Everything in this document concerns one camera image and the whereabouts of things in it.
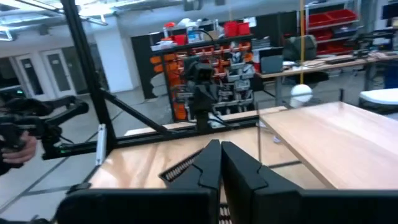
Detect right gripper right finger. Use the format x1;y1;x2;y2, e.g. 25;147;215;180
221;141;398;224

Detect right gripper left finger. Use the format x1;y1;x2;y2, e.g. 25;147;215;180
57;138;223;224

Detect long wooden desk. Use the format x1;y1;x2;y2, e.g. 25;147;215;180
254;51;398;106

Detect black rack with orange bins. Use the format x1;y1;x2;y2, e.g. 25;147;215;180
148;33;255;123

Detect red storage bin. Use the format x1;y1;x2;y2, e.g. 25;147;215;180
223;21;239;39
238;21;251;36

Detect grey laptop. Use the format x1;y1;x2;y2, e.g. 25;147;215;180
259;46;285;75

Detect white light bulb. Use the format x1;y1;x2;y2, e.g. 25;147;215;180
289;83;314;108

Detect dark green backpack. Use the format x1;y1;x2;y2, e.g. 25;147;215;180
282;34;318;62

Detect wooden riser shelf black legs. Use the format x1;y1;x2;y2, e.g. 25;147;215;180
256;100;398;190

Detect black table clamp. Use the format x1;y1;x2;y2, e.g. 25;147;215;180
66;181;93;196

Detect white double door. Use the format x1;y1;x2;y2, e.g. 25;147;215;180
13;49;78;101

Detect white trash can black liner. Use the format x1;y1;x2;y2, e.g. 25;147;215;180
357;88;398;121

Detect person's hand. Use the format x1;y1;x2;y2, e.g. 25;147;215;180
0;130;39;166

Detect black monitor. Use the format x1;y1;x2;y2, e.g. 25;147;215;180
381;1;398;20

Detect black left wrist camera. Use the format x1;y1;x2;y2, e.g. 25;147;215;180
184;57;216;83

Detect silver aluminium bracket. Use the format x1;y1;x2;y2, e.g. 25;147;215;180
95;123;108;167

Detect yellow hanging cord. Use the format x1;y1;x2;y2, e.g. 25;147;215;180
298;0;307;85

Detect black aluminium table frame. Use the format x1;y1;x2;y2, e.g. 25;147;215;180
42;0;261;161

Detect wire shelf with red bins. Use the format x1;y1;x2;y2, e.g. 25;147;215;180
303;5;359;57

